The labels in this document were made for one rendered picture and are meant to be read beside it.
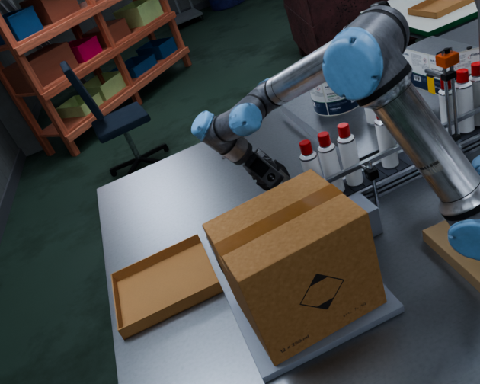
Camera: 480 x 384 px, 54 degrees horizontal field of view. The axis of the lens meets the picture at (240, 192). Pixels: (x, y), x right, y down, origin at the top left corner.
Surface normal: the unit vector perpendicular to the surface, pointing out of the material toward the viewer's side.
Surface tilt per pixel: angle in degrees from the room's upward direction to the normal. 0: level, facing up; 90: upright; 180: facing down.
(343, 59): 83
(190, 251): 0
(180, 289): 0
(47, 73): 90
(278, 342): 90
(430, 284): 0
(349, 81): 83
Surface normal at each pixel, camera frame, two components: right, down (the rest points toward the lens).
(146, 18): 0.84, 0.04
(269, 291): 0.36, 0.41
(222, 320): -0.30, -0.80
